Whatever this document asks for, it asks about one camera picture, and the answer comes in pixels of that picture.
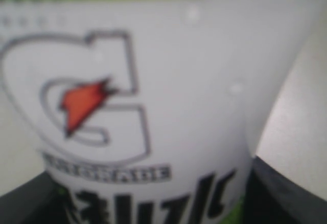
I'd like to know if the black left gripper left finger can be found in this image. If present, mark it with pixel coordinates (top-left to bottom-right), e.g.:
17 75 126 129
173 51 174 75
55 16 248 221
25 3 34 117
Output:
1 172 68 223

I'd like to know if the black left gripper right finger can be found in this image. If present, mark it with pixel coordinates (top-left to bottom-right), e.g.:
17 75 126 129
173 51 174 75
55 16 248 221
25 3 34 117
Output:
238 157 326 223

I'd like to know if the clear plastic drink bottle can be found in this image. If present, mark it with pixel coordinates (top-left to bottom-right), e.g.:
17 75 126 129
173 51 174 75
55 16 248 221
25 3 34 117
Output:
1 0 326 223

